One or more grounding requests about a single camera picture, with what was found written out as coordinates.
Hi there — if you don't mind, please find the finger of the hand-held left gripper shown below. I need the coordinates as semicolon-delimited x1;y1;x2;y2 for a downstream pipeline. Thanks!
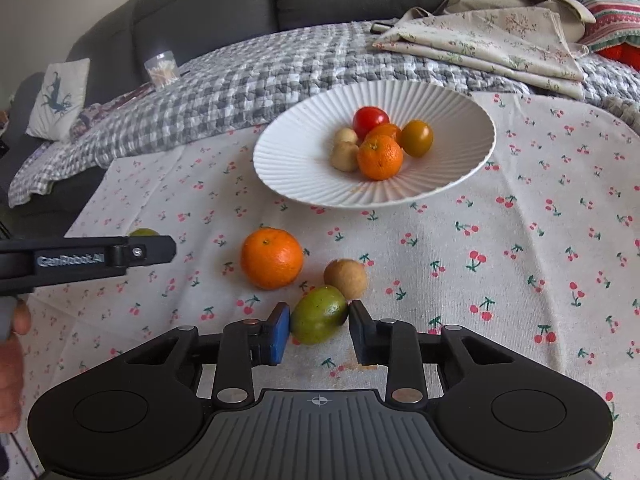
114;236;177;277

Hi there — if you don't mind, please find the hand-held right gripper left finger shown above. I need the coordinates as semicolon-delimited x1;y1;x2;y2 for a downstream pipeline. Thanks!
121;302;292;407

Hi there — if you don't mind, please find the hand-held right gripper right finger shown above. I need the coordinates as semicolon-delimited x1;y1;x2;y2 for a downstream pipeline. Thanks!
348;300;517;406

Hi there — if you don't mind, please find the green oval fruit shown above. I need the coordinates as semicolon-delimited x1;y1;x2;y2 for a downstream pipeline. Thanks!
290;285;349;345

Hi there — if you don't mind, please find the medium orange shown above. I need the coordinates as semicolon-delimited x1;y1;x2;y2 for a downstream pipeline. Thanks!
356;136;404;181

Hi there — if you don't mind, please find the white ribbed plate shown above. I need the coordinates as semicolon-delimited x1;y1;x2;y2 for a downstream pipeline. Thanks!
252;81;497;209

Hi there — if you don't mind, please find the yellow-green tomato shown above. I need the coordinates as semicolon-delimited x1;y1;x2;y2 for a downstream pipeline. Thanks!
399;119;434;158

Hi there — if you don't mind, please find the small orange tangerine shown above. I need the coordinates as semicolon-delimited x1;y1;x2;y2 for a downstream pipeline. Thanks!
364;123;402;145

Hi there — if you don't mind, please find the red tomato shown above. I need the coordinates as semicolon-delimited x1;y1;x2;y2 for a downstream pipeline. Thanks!
352;106;391;140

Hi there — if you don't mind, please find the person's left hand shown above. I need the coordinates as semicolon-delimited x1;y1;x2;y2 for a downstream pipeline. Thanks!
0;304;32;434

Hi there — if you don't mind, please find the brown longan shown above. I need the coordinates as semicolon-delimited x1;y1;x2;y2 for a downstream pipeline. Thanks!
323;258;369;301

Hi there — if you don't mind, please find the large orange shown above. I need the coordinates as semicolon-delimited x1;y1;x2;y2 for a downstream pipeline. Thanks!
240;227;304;291

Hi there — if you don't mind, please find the floral fabric pouch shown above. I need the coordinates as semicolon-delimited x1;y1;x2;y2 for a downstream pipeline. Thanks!
70;102;118;138

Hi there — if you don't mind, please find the cherry print tablecloth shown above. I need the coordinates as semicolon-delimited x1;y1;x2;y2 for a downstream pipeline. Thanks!
15;91;640;480

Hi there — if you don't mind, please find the white deer print pillow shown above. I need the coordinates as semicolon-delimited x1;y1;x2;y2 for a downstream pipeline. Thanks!
26;58;91;142

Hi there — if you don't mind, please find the grey checkered blanket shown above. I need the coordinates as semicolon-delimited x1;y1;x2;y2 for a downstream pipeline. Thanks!
7;20;640;208

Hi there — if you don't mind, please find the clear cotton swab box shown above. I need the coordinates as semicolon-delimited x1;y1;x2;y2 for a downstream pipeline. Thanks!
144;51;177;84

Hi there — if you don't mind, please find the dark grey sofa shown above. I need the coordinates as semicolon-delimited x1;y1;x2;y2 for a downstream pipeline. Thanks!
0;0;526;221

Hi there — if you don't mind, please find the beige floral cloth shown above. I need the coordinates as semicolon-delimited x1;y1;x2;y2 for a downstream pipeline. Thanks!
372;7;591;101

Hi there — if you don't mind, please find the grey knitted blanket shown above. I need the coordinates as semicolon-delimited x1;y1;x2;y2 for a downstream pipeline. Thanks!
600;95;640;136

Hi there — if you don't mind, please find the red-orange fabric item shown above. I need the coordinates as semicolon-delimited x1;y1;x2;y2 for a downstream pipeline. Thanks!
597;42;640;73

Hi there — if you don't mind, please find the striped patterned pillow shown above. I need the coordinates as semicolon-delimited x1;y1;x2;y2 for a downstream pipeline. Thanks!
520;0;640;53

